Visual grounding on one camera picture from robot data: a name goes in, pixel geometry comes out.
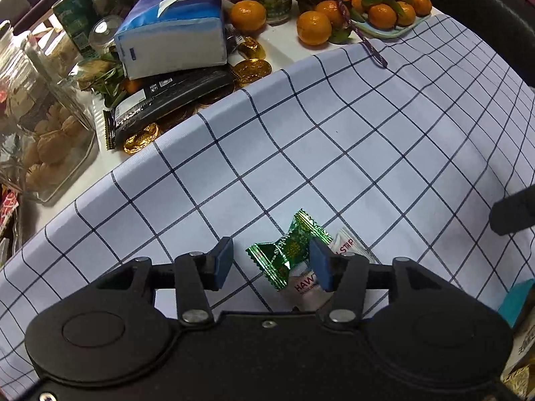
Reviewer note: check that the black snack packet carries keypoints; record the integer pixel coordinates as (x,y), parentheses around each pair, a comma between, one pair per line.
(167,96)

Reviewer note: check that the shiny green candy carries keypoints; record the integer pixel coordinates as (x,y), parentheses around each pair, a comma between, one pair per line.
(288,250)

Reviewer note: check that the pile of red wrappers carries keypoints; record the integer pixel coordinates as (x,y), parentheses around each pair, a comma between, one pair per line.
(6,209)

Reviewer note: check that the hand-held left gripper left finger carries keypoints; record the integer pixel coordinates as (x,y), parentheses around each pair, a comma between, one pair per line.
(223,259)

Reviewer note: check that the pale green plate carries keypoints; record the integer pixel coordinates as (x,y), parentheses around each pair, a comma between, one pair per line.
(384,32)

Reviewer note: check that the blue checkered tablecloth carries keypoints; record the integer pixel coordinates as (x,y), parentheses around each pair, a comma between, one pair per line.
(376,133)

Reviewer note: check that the white red-lettered snack packet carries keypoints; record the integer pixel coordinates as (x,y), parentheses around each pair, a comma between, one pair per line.
(347,245)

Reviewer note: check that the green carton box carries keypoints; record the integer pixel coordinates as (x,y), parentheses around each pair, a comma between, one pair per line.
(75,21)

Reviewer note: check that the small lidded glass jar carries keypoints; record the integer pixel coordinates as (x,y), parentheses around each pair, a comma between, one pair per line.
(104,33)

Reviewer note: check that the blue and white tissue pack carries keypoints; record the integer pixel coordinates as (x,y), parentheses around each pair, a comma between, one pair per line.
(167,37)

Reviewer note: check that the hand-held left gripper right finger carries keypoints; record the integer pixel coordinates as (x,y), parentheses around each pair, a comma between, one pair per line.
(319,264)

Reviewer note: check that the round orange tangerine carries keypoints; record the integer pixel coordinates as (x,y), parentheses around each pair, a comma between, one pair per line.
(313,28)
(248,14)

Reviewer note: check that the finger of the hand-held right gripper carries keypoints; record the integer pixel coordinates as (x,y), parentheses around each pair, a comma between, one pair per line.
(514,215)

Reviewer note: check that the large glass jar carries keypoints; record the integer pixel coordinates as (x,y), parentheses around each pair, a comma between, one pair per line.
(46,142)

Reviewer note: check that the black leather sofa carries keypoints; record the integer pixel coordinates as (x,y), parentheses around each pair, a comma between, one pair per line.
(480,8)

